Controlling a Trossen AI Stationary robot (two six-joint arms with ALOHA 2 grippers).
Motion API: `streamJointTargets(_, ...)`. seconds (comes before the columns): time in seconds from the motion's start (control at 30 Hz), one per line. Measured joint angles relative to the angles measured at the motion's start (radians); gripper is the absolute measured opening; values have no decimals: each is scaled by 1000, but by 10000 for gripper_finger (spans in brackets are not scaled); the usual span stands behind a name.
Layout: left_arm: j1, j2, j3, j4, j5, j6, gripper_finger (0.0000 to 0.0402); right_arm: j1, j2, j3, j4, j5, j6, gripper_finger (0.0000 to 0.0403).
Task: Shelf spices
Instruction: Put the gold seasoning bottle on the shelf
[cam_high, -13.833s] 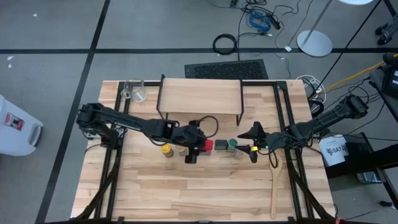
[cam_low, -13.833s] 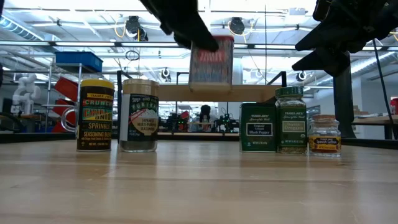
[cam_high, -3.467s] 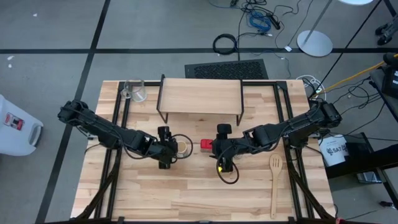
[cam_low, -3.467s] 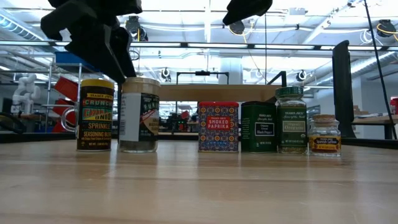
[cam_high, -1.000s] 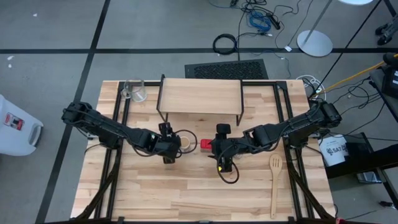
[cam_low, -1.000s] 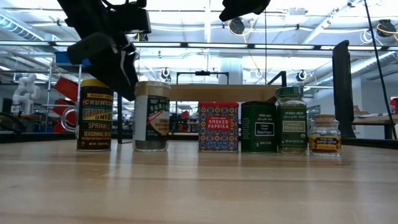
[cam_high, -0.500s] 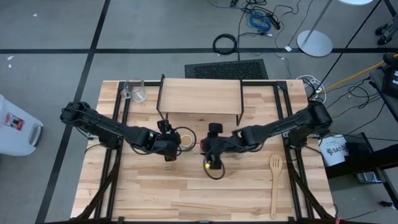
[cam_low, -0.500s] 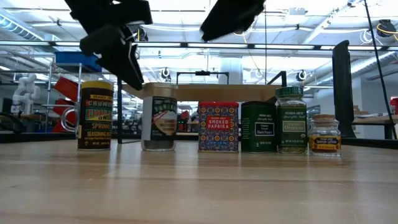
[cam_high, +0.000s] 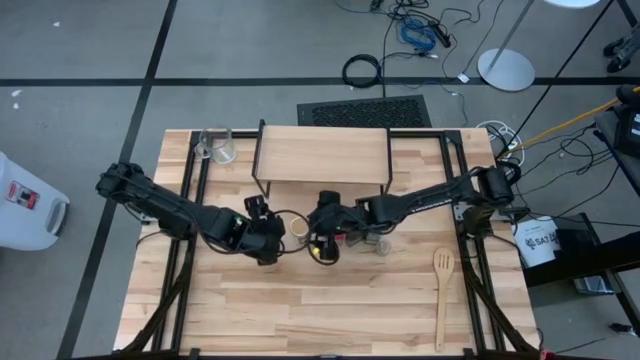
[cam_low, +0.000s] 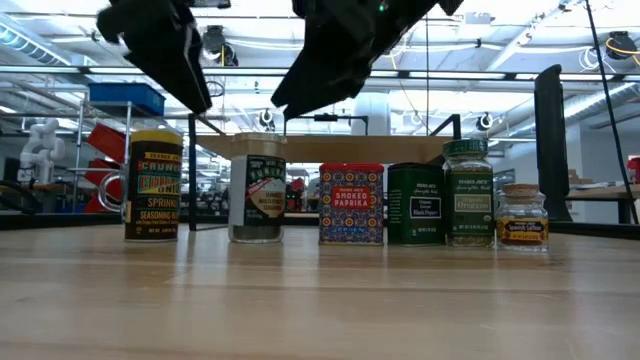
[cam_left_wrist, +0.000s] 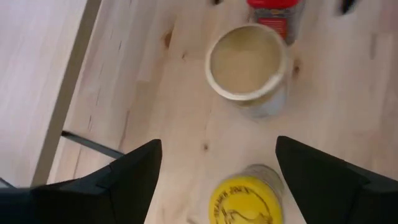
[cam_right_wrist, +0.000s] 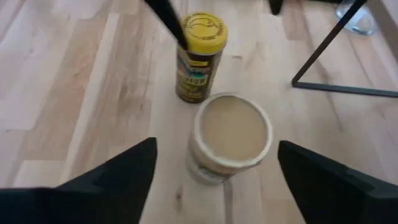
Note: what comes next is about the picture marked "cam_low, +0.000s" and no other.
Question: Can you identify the red smoked paprika tin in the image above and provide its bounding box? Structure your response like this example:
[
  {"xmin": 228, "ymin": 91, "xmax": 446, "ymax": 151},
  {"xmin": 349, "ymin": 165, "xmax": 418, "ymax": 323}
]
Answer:
[{"xmin": 318, "ymin": 162, "xmax": 386, "ymax": 247}]

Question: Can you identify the black aluminium rig frame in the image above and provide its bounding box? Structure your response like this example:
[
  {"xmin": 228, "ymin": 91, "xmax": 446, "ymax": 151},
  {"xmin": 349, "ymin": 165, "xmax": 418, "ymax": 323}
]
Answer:
[{"xmin": 0, "ymin": 212, "xmax": 640, "ymax": 241}]

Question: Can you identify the black background robot station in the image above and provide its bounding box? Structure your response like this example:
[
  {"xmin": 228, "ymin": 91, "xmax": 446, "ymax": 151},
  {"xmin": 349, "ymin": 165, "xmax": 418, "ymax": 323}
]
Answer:
[{"xmin": 286, "ymin": 177, "xmax": 320, "ymax": 214}]

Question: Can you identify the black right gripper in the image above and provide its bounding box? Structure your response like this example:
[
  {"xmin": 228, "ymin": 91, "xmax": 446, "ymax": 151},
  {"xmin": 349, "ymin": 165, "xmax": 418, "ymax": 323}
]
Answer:
[{"xmin": 270, "ymin": 0, "xmax": 384, "ymax": 120}]

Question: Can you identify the red plastic bin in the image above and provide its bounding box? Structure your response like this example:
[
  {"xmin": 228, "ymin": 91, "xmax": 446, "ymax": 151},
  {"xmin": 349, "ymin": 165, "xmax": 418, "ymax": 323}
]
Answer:
[
  {"xmin": 85, "ymin": 123, "xmax": 127, "ymax": 164},
  {"xmin": 82, "ymin": 158, "xmax": 125, "ymax": 215}
]

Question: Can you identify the blue plastic bin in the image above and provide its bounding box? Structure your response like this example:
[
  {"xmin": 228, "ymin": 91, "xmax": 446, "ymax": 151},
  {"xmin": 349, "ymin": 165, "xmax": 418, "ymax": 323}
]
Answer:
[{"xmin": 88, "ymin": 82, "xmax": 167, "ymax": 117}]

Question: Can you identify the silver metal rack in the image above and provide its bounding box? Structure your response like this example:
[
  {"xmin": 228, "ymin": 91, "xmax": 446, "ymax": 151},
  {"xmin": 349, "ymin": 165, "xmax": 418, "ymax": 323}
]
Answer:
[{"xmin": 69, "ymin": 99, "xmax": 134, "ymax": 216}]

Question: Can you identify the black background bracket frame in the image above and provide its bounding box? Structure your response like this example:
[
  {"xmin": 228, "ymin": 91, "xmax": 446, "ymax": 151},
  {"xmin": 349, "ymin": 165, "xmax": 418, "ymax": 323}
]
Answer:
[{"xmin": 283, "ymin": 113, "xmax": 370, "ymax": 137}]

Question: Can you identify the green-lidded oregano glass jar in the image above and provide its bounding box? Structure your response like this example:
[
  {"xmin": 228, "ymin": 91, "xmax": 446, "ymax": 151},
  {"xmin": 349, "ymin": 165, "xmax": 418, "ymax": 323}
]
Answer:
[{"xmin": 442, "ymin": 138, "xmax": 496, "ymax": 248}]

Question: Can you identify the clear glass measuring cup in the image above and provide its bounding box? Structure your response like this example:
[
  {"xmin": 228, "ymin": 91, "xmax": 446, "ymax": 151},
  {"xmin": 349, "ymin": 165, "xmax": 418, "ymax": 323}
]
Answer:
[{"xmin": 97, "ymin": 169, "xmax": 126, "ymax": 214}]

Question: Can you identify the black upright tower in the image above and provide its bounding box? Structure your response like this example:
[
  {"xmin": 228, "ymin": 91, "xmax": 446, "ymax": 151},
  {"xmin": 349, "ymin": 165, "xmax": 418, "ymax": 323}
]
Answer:
[{"xmin": 533, "ymin": 63, "xmax": 574, "ymax": 223}]

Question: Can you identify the beige-lidded furikake seasoning jar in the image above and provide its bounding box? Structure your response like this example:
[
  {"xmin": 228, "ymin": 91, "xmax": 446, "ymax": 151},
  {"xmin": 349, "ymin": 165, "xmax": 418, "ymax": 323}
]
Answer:
[{"xmin": 228, "ymin": 132, "xmax": 288, "ymax": 245}]

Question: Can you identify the wooden background workbench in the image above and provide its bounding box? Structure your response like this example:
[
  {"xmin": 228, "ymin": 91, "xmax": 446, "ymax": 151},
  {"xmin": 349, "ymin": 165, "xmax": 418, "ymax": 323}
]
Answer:
[{"xmin": 567, "ymin": 183, "xmax": 640, "ymax": 225}]

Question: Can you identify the green black pepper tin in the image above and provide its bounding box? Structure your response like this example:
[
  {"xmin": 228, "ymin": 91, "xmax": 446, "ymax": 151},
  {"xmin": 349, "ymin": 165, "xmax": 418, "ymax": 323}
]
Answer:
[{"xmin": 387, "ymin": 162, "xmax": 446, "ymax": 247}]

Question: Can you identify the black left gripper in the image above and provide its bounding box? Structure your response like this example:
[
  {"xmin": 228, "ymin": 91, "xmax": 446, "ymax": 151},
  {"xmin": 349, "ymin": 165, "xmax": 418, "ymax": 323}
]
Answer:
[{"xmin": 95, "ymin": 0, "xmax": 214, "ymax": 115}]

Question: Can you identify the yellow-lidded chili onion seasoning jar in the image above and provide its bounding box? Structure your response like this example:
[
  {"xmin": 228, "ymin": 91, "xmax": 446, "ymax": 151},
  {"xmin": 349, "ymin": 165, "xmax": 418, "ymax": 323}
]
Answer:
[{"xmin": 124, "ymin": 128, "xmax": 185, "ymax": 244}]

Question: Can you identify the wooden shelf with black legs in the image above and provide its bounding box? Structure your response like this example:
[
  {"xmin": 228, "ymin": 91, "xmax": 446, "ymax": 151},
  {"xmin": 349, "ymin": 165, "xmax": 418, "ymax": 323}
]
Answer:
[{"xmin": 187, "ymin": 113, "xmax": 464, "ymax": 231}]

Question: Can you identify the small cork-lidded saffron glass jar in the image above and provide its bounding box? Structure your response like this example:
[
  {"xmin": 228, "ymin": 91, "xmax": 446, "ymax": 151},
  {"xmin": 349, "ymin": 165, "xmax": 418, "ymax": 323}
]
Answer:
[{"xmin": 495, "ymin": 183, "xmax": 550, "ymax": 253}]

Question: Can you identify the thin black hanging cable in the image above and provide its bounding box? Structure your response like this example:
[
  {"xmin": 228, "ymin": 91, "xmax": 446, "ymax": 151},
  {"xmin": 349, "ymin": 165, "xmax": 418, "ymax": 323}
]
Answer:
[{"xmin": 584, "ymin": 0, "xmax": 640, "ymax": 225}]

